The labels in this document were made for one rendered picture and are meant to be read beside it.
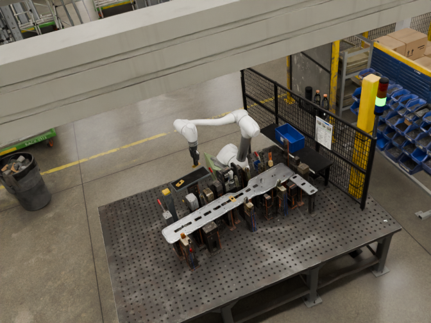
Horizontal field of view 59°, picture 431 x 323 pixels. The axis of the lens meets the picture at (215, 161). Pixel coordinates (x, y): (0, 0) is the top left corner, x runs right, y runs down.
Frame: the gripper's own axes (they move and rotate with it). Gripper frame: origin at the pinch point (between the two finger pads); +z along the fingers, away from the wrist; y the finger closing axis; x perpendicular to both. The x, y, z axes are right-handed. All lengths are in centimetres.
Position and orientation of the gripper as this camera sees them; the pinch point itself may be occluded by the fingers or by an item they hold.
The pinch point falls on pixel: (195, 161)
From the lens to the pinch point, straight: 356.9
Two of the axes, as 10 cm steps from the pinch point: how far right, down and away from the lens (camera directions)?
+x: 7.1, -5.0, 5.0
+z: 0.8, 7.7, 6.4
